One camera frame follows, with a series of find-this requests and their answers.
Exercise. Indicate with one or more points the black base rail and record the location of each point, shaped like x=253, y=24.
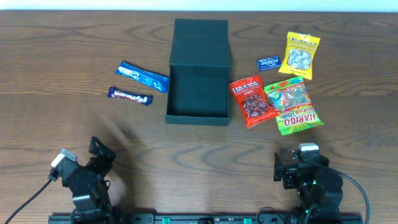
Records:
x=267, y=218

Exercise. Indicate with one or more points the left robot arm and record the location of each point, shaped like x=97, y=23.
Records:
x=90, y=188

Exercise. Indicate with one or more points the green Haribo gummy bag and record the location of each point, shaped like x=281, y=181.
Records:
x=291, y=101

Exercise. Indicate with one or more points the red Halls candy bag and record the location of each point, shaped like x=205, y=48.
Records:
x=250, y=96

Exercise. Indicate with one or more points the blue Eclipse mint pack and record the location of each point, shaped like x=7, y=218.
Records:
x=268, y=63

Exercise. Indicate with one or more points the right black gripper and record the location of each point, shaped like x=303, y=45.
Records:
x=286, y=170

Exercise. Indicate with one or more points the purple Dairy Milk bar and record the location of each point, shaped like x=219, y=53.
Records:
x=115, y=92

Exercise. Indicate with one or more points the light blue snack bar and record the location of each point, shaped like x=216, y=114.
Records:
x=153, y=80

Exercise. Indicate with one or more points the dark green gift box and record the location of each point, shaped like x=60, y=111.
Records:
x=200, y=65

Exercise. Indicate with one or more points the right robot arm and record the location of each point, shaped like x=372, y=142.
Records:
x=318, y=187

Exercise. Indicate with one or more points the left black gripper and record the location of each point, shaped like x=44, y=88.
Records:
x=97, y=161

